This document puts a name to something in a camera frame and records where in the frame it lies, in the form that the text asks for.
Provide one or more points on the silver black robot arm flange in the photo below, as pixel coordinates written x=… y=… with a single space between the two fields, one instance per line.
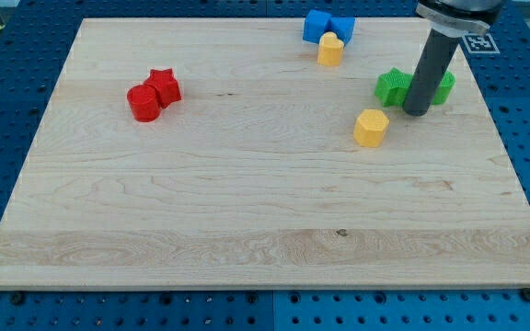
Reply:
x=456 y=18

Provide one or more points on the red star block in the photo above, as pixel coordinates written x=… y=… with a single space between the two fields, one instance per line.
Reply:
x=165 y=85

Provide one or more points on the green star block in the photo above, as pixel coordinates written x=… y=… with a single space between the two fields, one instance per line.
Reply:
x=392 y=87

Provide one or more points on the green circle block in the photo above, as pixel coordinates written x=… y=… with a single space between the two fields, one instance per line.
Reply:
x=444 y=89

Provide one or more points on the light wooden board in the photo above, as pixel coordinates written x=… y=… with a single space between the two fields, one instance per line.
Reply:
x=253 y=180

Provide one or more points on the yellow hexagon block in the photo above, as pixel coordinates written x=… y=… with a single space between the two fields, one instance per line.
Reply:
x=370 y=128

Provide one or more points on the yellow heart block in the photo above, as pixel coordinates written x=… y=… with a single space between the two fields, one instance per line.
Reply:
x=330 y=50

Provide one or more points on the red cylinder block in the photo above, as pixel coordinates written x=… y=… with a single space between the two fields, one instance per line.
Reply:
x=143 y=103

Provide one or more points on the blue cube block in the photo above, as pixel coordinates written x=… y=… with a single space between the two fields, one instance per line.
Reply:
x=315 y=25

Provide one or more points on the blue angular block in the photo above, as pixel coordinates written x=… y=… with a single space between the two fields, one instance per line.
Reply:
x=343 y=27

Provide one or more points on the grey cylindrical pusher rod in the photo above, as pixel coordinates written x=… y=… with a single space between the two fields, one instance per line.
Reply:
x=436 y=56

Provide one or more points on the white fiducial marker tag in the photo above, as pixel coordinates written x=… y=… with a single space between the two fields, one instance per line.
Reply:
x=480 y=44

